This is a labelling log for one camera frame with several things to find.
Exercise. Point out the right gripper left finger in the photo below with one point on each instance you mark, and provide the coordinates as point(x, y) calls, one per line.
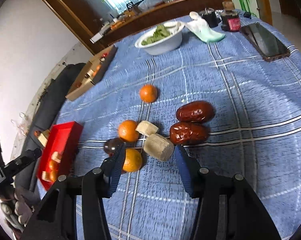
point(112, 170)

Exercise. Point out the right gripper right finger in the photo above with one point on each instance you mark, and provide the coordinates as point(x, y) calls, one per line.
point(191, 173)

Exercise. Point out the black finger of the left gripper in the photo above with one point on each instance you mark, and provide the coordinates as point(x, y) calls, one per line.
point(17, 165)

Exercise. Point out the small orange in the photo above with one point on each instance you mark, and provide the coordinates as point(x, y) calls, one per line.
point(127, 131)
point(133, 160)
point(53, 165)
point(148, 93)

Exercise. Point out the round beige rice cake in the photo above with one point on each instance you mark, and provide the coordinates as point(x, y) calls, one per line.
point(56, 156)

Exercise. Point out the large orange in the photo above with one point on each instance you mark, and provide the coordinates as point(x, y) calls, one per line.
point(53, 175)

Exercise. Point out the gloved left hand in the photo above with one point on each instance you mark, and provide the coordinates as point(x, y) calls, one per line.
point(13, 205)

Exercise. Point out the yellow printed box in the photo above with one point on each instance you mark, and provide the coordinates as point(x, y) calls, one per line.
point(42, 136)

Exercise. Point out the dark brown fruit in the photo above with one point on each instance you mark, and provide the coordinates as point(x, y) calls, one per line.
point(111, 144)

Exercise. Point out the red plastic tray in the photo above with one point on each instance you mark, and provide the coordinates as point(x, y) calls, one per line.
point(63, 138)

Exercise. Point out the black sofa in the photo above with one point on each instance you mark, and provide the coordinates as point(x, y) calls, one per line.
point(46, 115)

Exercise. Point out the red date lower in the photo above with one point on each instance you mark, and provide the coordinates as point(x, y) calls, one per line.
point(188, 133)

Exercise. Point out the beige cake block large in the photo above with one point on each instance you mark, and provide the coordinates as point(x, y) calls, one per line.
point(158, 147)

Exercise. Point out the beige cake block small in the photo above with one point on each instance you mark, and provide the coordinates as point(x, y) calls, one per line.
point(146, 128)

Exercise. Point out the blue plaid tablecloth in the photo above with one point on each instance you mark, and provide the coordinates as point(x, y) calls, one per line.
point(251, 107)

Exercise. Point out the cardboard box with items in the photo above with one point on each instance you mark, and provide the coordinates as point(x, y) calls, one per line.
point(92, 73)

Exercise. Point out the white bowl with greens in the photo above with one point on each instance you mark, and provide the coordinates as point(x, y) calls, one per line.
point(161, 39)

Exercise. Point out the black smartphone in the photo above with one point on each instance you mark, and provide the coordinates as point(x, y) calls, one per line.
point(266, 43)

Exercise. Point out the dark sauce bottle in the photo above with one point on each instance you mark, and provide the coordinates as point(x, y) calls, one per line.
point(229, 17)

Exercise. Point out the wooden sideboard shelf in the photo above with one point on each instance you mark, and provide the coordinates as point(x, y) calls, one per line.
point(156, 15)

